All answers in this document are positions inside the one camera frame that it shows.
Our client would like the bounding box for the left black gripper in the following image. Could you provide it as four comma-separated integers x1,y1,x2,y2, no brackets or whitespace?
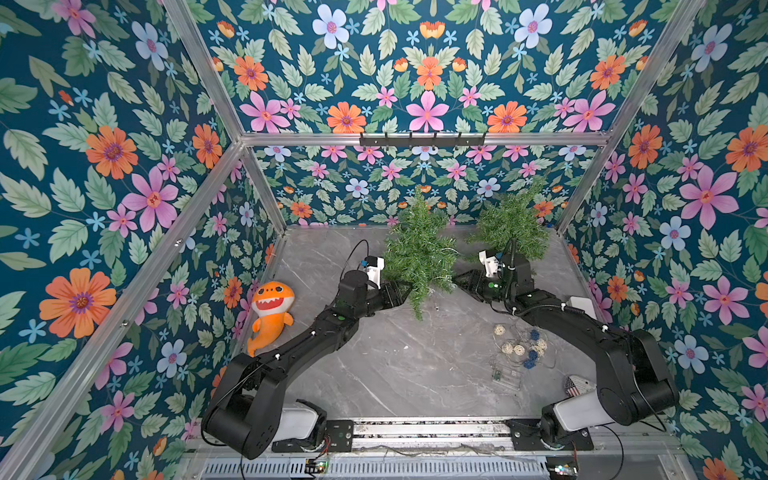
349,281,412,322

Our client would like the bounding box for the green christmas tree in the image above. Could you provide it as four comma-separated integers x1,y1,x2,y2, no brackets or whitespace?
383,191,458,321
468,180,550,260

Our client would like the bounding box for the rattan ball string light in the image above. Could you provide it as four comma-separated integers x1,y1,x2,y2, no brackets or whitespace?
492,323,549,370

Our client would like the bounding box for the clear battery box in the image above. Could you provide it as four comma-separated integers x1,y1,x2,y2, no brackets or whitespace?
490,361,522,391

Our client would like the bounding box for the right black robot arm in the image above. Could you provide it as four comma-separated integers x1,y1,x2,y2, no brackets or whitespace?
453,251,680,448

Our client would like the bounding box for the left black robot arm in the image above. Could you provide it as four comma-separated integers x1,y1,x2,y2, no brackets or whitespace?
201,270,413,460

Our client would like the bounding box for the white rectangular box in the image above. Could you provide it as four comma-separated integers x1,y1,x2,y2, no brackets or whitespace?
567,296,599,320

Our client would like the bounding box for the orange shark plush toy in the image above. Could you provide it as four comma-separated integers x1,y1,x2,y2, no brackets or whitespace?
246,281,295,357

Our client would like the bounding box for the newspaper print can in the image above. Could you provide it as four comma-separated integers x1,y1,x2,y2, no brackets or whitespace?
564,375,596,398

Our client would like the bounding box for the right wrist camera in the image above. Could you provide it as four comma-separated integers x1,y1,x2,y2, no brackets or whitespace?
478,250,501,278

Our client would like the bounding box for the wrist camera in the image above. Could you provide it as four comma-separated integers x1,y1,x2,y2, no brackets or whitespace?
478,250,501,278
361,255,385,289

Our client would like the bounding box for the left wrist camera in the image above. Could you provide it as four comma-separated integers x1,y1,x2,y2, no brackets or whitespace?
361,255,385,289

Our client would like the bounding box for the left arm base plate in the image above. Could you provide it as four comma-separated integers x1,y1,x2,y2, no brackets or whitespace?
271,420,355,453

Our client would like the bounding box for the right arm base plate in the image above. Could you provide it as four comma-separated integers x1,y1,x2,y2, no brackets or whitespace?
504,418,594,451

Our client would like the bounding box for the black hook rail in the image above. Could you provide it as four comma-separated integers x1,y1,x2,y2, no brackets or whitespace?
358,132,486,149

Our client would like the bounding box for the white slotted cable duct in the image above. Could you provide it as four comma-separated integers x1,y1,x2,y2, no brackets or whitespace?
201,457,550,479

